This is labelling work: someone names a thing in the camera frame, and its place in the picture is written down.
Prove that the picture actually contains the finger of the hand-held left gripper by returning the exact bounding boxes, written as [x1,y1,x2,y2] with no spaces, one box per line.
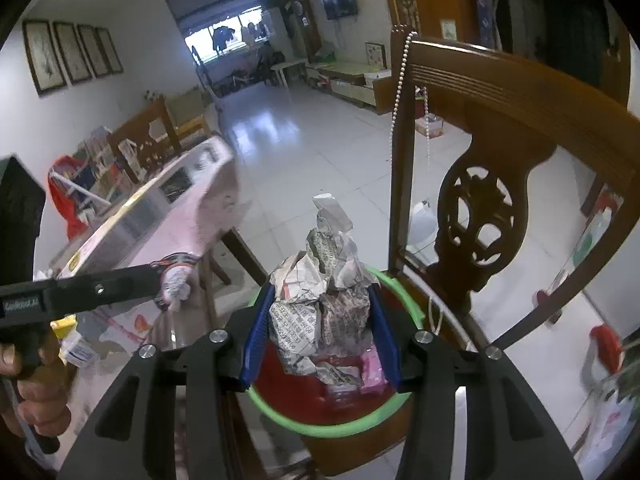
[47,263,164,319]

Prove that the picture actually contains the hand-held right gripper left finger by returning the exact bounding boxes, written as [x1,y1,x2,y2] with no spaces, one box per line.
[60,284,277,480]

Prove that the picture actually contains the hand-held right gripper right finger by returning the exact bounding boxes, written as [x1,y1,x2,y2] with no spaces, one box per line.
[369,284,584,480]

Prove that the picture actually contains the red bin with green rim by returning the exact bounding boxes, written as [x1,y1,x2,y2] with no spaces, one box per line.
[244,264,427,477]

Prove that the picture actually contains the newspaper ball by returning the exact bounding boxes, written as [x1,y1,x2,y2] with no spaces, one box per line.
[269,194,382,377]

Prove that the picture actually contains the person's left hand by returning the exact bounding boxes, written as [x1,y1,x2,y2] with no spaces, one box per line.
[0,332,72,439]

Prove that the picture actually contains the pink packet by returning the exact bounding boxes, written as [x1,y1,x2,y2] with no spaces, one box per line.
[359,350,390,394]

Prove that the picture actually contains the red cloth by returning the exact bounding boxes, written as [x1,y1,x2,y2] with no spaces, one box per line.
[47,156,92,239]

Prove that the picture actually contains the small crumpled paper scrap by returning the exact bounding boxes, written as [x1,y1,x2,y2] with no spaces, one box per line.
[320,362,364,389]

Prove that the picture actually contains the round printed dining table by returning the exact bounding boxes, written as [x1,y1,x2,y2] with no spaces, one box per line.
[32,135,272,356]

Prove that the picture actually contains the blue white box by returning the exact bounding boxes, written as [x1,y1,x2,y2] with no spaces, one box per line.
[60,331,101,368]

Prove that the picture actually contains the bookshelf with books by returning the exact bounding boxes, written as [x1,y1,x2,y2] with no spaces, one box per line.
[74,126,151,202]

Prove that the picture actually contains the white hanging pouch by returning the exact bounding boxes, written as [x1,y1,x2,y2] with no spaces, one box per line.
[407,199,442,250]

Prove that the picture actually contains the wooden dining chair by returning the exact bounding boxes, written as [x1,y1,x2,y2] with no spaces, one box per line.
[106,100,213,182]

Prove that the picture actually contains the red capped container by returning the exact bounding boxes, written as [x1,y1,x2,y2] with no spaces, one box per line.
[587,325,624,377]

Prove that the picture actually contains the cardboard box on floor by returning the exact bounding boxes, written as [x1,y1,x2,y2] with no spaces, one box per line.
[415,114,444,138]

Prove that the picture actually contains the green white plastic bottle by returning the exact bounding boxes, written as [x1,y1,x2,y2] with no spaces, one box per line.
[572,207,614,269]

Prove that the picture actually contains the white plastic bag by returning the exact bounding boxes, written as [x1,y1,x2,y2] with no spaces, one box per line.
[582,389,637,467]

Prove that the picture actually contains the carved wooden chair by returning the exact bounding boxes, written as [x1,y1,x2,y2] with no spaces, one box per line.
[389,25,640,361]

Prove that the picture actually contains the low television cabinet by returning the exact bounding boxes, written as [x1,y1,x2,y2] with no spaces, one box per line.
[305,60,392,112]

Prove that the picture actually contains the small white table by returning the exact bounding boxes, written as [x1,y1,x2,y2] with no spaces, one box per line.
[271,57,309,87]

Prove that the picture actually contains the window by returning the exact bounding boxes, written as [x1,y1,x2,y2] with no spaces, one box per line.
[184,4,267,57]

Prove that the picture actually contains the small framed picture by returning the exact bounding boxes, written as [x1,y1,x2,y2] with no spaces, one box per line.
[364,42,387,69]

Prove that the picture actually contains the framed wall picture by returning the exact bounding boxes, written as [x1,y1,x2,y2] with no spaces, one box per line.
[76,24,112,79]
[22,20,68,97]
[52,21,93,86]
[96,27,124,75]

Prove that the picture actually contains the white bead string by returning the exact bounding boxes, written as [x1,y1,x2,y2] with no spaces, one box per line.
[389,31,432,202]

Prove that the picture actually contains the wall mounted television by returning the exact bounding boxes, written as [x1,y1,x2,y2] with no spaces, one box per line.
[319,0,359,21]

